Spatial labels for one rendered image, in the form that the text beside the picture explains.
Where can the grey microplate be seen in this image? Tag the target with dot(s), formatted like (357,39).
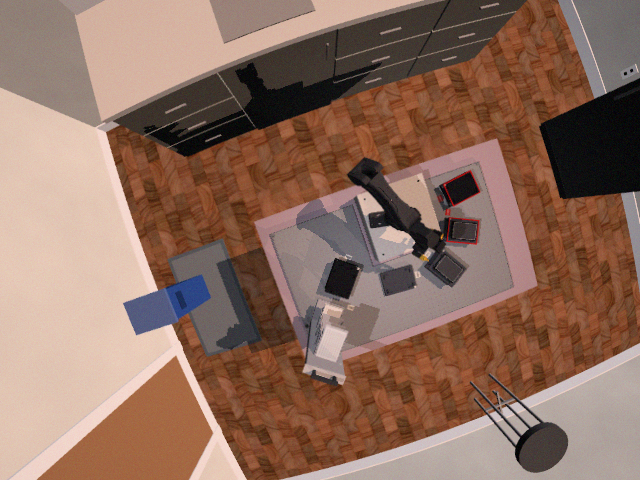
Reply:
(449,269)
(463,230)

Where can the grey rack with shelves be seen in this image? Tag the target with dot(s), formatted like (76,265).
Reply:
(314,339)

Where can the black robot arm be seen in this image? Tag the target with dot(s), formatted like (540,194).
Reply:
(402,217)

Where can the beige well plate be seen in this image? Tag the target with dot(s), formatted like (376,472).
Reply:
(331,310)

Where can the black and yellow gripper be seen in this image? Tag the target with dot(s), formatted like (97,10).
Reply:
(419,249)

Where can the white microplate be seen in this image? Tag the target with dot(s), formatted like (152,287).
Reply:
(331,343)

